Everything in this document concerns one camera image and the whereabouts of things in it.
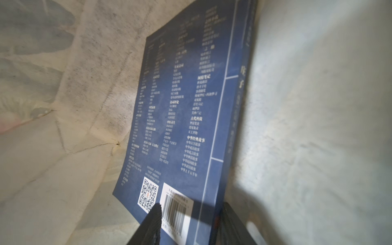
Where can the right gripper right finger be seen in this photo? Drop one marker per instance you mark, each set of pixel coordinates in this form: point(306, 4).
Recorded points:
point(230, 229)

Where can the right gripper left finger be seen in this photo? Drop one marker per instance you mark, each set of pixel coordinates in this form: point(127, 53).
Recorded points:
point(149, 230)

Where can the floral canvas tote bag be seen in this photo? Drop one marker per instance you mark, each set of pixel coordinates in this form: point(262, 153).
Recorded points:
point(312, 162)

